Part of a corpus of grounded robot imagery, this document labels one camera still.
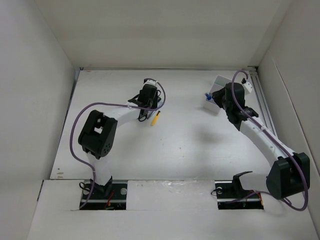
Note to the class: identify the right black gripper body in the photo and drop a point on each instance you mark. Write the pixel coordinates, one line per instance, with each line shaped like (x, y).
(220, 98)

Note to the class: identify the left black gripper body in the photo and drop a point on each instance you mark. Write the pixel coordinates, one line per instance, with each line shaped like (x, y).
(152, 102)

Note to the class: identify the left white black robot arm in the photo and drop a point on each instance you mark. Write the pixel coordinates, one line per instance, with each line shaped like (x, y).
(98, 133)

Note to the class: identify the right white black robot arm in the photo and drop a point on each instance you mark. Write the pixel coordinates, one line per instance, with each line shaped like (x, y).
(290, 171)

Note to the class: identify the white compartment organizer tray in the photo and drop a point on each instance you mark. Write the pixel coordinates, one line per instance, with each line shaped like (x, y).
(219, 84)

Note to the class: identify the light blue pen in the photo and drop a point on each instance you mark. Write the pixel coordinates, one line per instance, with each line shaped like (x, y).
(153, 112)

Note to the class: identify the black handled scissors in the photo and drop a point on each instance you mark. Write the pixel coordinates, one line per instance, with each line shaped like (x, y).
(143, 116)

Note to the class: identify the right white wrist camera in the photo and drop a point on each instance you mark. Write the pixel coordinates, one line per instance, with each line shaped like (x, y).
(247, 86)

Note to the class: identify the right base mounting rail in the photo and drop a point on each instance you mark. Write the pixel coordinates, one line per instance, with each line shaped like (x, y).
(231, 196)

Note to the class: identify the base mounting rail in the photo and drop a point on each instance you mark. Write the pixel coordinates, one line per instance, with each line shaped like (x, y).
(116, 199)
(231, 196)

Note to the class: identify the left base mounting rail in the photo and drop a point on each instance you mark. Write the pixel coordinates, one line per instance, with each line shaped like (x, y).
(116, 199)

